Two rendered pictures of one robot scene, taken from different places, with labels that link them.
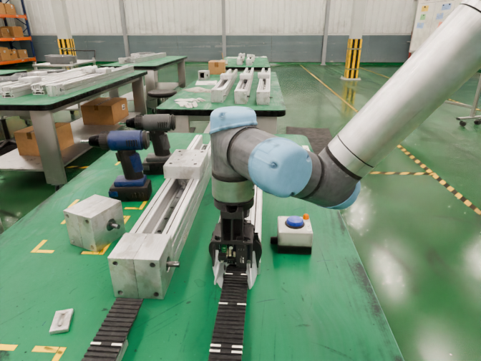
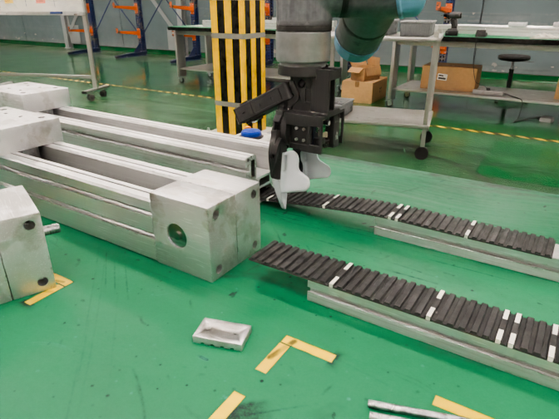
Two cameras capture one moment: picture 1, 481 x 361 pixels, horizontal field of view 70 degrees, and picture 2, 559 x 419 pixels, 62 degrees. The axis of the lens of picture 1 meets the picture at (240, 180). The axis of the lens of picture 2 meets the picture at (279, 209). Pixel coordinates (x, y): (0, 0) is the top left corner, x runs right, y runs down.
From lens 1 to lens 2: 69 cm
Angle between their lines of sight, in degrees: 56
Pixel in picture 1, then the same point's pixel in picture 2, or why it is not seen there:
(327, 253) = not seen: hidden behind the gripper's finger
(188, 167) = (41, 123)
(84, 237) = (17, 271)
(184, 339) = (345, 248)
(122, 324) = (314, 258)
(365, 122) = not seen: outside the picture
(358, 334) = (399, 178)
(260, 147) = not seen: outside the picture
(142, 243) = (201, 184)
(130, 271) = (231, 220)
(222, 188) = (321, 42)
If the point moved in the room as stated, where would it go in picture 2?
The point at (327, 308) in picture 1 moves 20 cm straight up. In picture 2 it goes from (360, 179) to (368, 66)
